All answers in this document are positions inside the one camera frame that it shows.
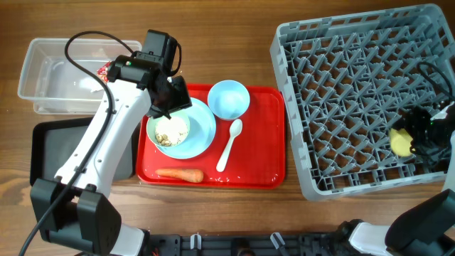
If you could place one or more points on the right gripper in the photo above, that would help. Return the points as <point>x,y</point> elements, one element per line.
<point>421,133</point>

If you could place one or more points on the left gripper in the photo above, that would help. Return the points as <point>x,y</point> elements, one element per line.
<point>174,98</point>

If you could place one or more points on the yellow plastic cup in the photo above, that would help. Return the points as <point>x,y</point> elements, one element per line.
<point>400,142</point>

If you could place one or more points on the red snack wrapper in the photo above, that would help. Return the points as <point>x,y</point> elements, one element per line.
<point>103,71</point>

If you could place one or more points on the white napkin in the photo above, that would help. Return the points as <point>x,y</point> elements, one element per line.
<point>90,84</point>

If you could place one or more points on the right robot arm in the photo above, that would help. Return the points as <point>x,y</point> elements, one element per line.
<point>420,230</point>

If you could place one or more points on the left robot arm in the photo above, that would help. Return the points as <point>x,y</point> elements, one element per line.
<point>73,209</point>

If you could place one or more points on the grey dishwasher rack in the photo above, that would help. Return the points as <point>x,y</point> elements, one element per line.
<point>346,80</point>

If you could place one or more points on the green bowl with food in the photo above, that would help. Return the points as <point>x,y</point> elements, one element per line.
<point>166,132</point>

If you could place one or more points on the light blue plate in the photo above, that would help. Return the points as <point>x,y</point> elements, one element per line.
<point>201,125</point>

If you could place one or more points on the light blue bowl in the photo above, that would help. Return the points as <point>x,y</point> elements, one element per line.
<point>228,99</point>

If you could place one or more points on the white plastic spoon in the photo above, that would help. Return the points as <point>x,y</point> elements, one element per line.
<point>234,130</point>

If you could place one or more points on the orange carrot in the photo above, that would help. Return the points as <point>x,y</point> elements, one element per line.
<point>189,175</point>

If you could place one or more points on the red serving tray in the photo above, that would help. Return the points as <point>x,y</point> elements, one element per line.
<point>257,159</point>

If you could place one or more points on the clear plastic bin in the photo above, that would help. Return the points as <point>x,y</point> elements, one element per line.
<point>52,83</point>

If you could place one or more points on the black plastic tray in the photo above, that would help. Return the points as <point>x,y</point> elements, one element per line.
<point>54,142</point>

